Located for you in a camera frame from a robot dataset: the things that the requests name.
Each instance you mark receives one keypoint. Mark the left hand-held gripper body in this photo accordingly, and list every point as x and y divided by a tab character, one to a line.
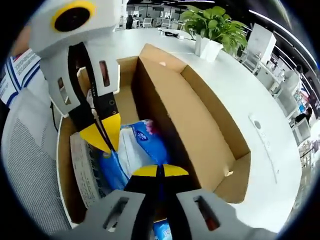
105	17

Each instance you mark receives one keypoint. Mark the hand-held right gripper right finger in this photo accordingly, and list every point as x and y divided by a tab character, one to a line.
180	190

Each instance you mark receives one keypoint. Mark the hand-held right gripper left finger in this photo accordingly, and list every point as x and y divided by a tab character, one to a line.
140	195

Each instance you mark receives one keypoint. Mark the small blue soft pack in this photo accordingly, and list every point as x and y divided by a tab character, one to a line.
162	230

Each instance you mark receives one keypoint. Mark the blue soft wipes pack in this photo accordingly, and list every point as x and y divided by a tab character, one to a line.
150	145

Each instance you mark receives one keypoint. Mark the brown cardboard shoe box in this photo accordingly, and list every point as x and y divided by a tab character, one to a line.
195	125

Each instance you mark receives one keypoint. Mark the white mesh office chair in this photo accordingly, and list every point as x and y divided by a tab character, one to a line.
27	162

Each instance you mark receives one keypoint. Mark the green plant in white pot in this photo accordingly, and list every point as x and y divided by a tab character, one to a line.
207	48

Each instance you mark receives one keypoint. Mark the white square column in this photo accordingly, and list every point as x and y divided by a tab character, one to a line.
261	42

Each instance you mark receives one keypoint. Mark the blue white wall poster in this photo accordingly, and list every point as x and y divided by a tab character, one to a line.
20	72

